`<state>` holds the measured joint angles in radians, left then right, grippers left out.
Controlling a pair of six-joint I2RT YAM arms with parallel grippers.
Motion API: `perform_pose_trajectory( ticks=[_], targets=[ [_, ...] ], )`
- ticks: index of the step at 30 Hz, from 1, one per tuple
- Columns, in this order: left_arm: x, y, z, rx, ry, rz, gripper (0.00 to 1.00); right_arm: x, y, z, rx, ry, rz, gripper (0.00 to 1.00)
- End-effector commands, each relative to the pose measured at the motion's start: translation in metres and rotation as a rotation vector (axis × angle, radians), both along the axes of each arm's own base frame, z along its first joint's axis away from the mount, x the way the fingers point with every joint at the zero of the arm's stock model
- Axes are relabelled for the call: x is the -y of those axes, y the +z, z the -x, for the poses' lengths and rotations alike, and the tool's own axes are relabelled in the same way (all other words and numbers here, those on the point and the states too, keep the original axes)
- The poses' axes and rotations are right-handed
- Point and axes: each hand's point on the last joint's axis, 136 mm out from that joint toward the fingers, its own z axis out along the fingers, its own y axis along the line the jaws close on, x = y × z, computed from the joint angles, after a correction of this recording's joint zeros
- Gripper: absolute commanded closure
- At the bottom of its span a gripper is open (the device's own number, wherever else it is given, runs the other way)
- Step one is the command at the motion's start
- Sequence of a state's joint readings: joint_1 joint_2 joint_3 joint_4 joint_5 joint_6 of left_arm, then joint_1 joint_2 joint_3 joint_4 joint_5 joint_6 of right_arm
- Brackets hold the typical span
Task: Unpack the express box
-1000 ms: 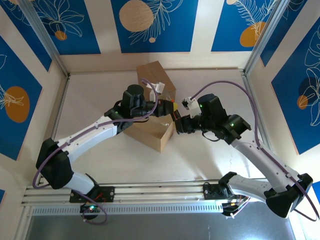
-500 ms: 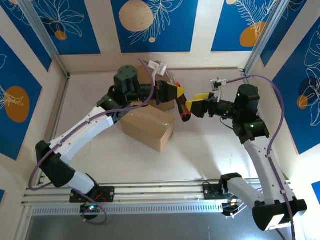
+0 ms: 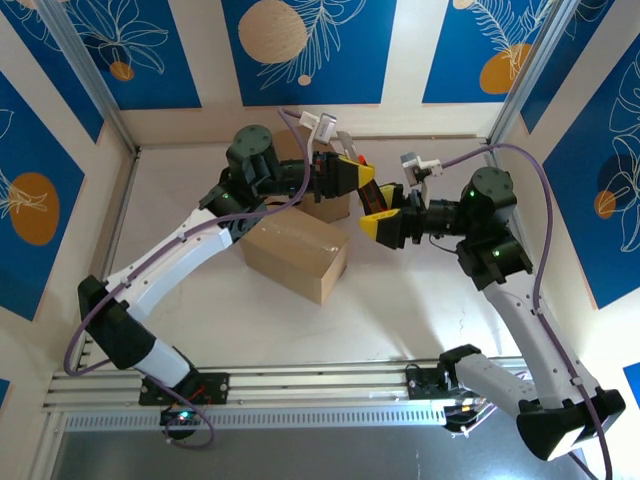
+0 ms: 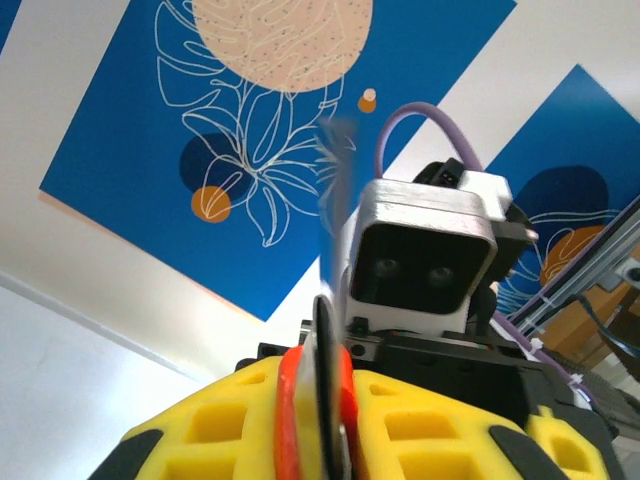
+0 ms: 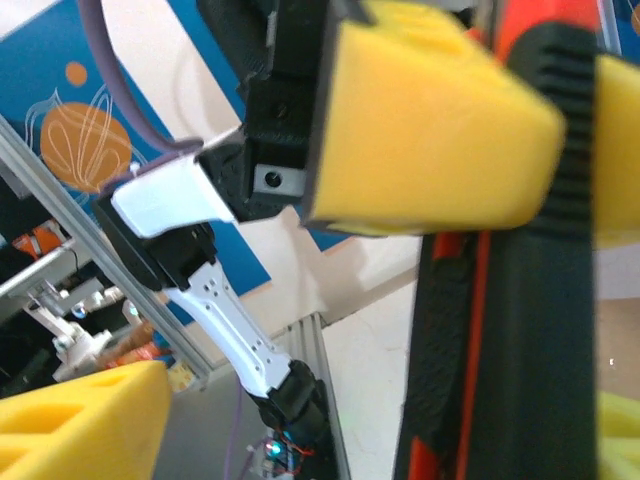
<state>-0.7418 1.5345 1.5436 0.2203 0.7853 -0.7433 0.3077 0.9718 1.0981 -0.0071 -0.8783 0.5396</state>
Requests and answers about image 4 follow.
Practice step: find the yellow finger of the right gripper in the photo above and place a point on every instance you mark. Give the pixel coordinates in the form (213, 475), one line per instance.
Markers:
(565, 425)

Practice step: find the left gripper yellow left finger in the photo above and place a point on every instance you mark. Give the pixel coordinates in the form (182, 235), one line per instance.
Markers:
(210, 425)

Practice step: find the aluminium frame post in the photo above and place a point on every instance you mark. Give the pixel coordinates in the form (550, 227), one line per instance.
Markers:
(600, 255)

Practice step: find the blue monstera orange-dot poster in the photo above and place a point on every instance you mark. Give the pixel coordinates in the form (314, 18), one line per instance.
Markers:
(575, 125)
(125, 150)

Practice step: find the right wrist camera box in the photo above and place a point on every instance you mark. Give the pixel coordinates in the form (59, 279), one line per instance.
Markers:
(420, 265)

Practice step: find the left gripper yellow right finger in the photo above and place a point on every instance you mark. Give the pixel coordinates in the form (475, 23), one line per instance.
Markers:
(425, 435)

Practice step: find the red black utility knife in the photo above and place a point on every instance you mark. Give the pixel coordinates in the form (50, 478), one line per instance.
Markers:
(327, 400)

